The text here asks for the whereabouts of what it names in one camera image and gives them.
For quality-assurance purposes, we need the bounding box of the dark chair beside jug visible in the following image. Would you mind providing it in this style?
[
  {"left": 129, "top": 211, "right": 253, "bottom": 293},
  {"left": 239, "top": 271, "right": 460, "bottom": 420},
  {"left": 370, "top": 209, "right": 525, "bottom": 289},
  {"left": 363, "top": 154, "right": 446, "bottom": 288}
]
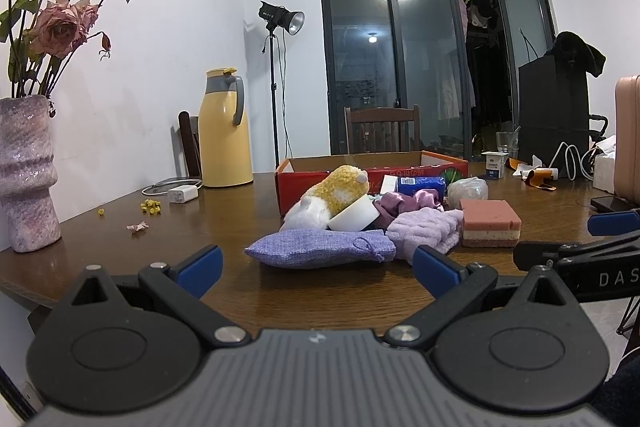
[{"left": 178, "top": 110, "right": 202, "bottom": 178}]

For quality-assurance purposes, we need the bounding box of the blue tissue pack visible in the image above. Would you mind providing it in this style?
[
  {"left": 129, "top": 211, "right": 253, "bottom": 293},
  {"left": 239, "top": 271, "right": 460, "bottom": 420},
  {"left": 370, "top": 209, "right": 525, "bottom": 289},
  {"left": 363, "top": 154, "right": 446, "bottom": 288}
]
[{"left": 397, "top": 176, "right": 447, "bottom": 199}]

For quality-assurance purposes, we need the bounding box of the purple drawstring pouch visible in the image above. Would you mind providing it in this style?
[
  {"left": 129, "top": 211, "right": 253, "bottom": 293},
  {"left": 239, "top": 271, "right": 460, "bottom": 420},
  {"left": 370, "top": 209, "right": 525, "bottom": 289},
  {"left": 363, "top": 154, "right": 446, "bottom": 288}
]
[{"left": 244, "top": 230, "right": 396, "bottom": 269}]

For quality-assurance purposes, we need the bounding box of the orange black strap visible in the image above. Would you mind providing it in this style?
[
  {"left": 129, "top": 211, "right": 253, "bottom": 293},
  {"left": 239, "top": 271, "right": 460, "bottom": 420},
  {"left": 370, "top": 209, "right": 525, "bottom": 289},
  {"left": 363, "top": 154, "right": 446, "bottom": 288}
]
[{"left": 508, "top": 156, "right": 558, "bottom": 193}]

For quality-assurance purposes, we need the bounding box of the pink layered sponge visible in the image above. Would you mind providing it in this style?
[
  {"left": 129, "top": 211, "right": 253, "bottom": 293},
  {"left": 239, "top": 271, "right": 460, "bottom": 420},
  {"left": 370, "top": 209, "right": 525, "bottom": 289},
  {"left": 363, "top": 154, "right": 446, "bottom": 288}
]
[{"left": 460, "top": 199, "right": 522, "bottom": 248}]

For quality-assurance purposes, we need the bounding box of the black bag on table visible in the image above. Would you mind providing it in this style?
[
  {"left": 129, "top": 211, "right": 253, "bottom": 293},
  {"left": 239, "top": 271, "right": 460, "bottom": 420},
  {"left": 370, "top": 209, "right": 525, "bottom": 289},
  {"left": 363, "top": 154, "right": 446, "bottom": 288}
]
[{"left": 518, "top": 55, "right": 589, "bottom": 166}]

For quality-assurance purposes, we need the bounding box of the black garment on bag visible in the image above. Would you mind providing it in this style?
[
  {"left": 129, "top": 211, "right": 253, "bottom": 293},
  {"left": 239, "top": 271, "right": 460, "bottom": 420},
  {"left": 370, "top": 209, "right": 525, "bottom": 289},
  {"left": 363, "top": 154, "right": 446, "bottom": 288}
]
[{"left": 544, "top": 31, "right": 606, "bottom": 78}]

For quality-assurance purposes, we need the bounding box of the white plastic bag ball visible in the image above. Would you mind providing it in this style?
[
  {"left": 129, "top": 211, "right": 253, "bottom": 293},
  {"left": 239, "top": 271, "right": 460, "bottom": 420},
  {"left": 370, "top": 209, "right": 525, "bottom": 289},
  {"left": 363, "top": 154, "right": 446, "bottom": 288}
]
[{"left": 446, "top": 176, "right": 489, "bottom": 209}]

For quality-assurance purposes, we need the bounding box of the purple textured vase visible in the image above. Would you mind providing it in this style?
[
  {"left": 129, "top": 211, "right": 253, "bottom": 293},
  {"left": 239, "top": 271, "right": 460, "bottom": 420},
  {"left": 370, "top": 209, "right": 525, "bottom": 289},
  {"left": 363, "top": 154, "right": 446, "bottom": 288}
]
[{"left": 1, "top": 95, "right": 61, "bottom": 254}]

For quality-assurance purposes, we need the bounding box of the white cable coil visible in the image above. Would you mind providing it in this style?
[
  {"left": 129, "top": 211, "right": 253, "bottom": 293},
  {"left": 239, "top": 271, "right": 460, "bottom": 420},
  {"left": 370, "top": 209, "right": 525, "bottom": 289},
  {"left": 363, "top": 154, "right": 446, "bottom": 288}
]
[{"left": 546, "top": 141, "right": 597, "bottom": 181}]

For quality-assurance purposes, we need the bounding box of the white charger block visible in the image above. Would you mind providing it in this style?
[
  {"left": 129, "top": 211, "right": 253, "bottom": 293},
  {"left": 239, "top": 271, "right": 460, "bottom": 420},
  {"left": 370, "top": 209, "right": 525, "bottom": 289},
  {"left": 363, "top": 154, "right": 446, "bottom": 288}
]
[{"left": 166, "top": 184, "right": 198, "bottom": 204}]

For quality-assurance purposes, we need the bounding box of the yellow crumbs cluster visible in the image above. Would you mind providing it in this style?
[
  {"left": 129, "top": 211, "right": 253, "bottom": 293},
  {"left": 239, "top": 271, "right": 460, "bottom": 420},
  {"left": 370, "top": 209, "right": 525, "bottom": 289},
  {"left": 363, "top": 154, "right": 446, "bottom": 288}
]
[{"left": 96, "top": 198, "right": 164, "bottom": 218}]

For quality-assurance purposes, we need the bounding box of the yellow white plush hamster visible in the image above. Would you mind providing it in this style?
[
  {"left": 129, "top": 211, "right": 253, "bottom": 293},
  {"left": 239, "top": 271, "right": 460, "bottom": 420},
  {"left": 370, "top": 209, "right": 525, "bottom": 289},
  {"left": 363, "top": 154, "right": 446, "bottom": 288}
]
[{"left": 281, "top": 165, "right": 370, "bottom": 231}]

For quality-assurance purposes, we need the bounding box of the studio light on stand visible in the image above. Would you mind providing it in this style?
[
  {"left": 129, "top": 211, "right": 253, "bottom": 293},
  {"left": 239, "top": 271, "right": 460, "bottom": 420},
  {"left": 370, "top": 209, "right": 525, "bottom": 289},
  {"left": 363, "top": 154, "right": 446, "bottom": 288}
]
[{"left": 257, "top": 0, "right": 306, "bottom": 169}]

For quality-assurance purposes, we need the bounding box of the sliding glass door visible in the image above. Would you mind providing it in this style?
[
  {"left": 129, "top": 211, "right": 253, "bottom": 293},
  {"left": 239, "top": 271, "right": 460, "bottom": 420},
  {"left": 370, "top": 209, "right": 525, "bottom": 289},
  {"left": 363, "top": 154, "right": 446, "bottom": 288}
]
[{"left": 321, "top": 0, "right": 554, "bottom": 159}]

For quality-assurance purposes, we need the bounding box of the red cardboard box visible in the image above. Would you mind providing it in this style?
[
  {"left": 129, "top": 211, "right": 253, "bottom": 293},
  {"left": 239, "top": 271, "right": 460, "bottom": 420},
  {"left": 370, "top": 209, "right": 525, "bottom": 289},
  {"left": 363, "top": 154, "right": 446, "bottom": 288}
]
[{"left": 274, "top": 150, "right": 469, "bottom": 216}]

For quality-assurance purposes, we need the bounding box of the black smartphone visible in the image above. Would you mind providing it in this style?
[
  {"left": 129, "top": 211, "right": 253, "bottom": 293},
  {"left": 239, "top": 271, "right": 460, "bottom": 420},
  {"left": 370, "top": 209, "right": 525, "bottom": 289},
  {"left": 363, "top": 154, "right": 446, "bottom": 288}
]
[{"left": 590, "top": 195, "right": 639, "bottom": 213}]

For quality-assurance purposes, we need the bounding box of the pink candy wrapper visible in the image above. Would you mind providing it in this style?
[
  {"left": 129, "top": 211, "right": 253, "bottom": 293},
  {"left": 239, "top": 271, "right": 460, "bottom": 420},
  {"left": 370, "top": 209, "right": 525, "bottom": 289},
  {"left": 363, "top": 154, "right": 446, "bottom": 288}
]
[{"left": 126, "top": 221, "right": 149, "bottom": 234}]

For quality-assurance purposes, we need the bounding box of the pink suitcase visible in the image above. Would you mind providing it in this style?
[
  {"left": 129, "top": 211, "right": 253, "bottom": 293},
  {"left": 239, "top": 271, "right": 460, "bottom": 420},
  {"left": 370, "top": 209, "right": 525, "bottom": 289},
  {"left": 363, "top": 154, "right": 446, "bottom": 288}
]
[{"left": 614, "top": 75, "right": 640, "bottom": 204}]

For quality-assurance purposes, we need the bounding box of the grey charger cable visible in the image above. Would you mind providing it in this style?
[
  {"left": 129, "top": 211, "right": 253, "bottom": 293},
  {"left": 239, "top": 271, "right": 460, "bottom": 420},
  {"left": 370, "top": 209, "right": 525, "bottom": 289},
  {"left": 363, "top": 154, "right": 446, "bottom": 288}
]
[{"left": 141, "top": 176, "right": 204, "bottom": 198}]

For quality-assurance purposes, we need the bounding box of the clear drinking glass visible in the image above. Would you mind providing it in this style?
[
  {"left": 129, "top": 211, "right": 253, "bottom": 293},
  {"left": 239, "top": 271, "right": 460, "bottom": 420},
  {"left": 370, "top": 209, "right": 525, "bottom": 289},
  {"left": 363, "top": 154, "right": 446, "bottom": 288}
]
[{"left": 496, "top": 130, "right": 518, "bottom": 158}]

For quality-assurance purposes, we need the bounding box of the white tissue box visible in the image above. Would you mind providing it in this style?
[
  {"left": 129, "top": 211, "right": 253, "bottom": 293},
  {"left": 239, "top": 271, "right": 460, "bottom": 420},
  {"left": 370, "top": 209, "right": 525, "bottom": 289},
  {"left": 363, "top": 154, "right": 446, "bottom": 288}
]
[{"left": 592, "top": 135, "right": 616, "bottom": 194}]

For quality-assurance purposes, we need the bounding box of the yellow thermos jug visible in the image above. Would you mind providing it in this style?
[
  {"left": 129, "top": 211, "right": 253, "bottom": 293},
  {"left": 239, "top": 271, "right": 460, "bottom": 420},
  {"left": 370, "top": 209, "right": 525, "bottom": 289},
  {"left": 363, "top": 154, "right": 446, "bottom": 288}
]
[{"left": 198, "top": 68, "right": 254, "bottom": 188}]

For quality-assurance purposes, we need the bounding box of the small white milk carton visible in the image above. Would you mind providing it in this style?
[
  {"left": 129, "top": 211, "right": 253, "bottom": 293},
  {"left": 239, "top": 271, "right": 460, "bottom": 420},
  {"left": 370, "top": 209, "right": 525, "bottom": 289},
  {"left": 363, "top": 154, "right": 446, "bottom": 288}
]
[{"left": 483, "top": 152, "right": 509, "bottom": 180}]

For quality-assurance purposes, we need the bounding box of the lilac fluffy towel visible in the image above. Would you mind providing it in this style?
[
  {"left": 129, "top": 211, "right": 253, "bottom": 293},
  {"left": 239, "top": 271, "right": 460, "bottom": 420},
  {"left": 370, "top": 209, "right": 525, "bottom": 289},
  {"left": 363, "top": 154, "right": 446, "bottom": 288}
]
[{"left": 386, "top": 207, "right": 463, "bottom": 265}]

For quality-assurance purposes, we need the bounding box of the wooden chair behind table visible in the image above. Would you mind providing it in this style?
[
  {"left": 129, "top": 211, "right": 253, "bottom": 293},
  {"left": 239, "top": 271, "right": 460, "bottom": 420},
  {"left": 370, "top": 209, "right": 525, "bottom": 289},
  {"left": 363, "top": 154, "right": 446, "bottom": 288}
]
[{"left": 344, "top": 105, "right": 422, "bottom": 154}]

